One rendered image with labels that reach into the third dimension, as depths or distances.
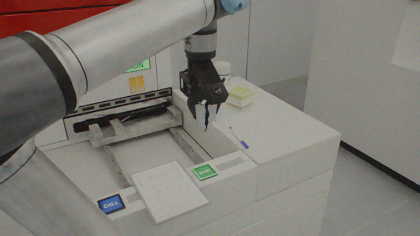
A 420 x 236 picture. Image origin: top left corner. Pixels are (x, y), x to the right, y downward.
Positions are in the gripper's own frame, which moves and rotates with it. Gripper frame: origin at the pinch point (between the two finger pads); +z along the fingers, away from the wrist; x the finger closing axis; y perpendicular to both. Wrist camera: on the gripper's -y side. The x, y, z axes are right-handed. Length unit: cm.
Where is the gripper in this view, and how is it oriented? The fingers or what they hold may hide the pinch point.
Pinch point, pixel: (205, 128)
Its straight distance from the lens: 82.8
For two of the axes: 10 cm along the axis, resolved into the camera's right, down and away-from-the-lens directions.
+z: 0.0, 8.8, 4.7
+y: -4.9, -4.1, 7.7
